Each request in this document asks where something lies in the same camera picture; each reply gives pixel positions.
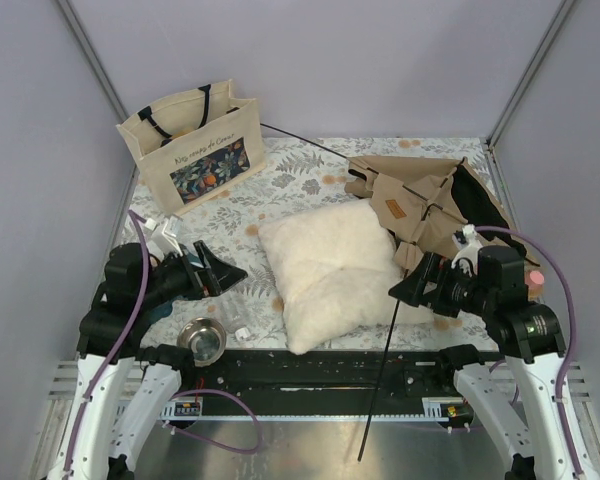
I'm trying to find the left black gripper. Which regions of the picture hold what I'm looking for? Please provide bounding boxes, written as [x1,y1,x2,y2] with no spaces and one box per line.
[139,238,248,308]

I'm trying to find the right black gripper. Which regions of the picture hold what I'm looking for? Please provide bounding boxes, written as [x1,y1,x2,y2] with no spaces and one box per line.
[387,250,495,318]

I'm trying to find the beige fabric pet tent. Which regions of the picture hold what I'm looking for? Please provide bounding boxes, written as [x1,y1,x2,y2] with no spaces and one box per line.
[345,155,510,271]

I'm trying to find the black tent pole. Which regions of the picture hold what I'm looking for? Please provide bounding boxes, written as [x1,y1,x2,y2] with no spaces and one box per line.
[259,122,440,463]

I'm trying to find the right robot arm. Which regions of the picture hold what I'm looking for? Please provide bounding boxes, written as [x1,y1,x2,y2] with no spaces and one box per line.
[389,245,599,479]

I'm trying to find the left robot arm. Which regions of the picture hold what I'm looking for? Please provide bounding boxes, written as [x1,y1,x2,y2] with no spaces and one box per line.
[47,241,247,479]

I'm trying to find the teal pet bowl stand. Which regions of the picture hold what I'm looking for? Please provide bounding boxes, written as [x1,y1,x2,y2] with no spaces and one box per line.
[143,252,201,324]

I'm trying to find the clear plastic water bottle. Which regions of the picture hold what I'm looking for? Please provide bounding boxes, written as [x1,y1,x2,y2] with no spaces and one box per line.
[222,294,251,342]

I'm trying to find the stainless steel bowl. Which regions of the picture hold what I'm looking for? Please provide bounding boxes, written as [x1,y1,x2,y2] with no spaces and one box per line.
[177,317,227,367]

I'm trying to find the cream fluffy pillow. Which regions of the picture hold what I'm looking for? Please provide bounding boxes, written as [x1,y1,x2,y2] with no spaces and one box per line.
[258,200,434,355]

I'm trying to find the pink capped juice bottle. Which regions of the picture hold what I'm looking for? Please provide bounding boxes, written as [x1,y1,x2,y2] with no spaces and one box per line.
[525,270,545,300]

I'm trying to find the floral patterned table mat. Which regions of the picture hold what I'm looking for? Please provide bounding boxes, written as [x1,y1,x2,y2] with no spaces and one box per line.
[141,138,500,351]

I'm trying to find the beige floral tote bag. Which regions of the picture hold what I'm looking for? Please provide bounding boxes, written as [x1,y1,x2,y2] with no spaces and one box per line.
[117,80,266,215]

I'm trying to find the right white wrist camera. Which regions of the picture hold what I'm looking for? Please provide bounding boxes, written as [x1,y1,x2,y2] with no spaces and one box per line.
[452,224,483,268]

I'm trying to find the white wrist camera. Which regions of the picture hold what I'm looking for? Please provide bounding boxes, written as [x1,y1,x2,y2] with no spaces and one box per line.
[142,215,182,256]
[452,224,483,268]

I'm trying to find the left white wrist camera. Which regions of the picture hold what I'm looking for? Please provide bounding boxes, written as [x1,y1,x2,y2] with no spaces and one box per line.
[142,215,182,256]

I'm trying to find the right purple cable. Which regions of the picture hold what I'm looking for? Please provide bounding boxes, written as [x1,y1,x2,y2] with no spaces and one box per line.
[472,225,589,479]

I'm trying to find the purple cable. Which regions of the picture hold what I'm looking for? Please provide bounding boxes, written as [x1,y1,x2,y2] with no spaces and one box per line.
[472,225,589,479]
[62,212,261,479]

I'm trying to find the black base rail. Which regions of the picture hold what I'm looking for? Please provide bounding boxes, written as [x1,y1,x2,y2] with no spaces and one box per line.
[161,349,474,425]

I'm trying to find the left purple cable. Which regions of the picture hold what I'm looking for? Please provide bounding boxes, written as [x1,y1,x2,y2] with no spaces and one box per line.
[62,212,261,479]

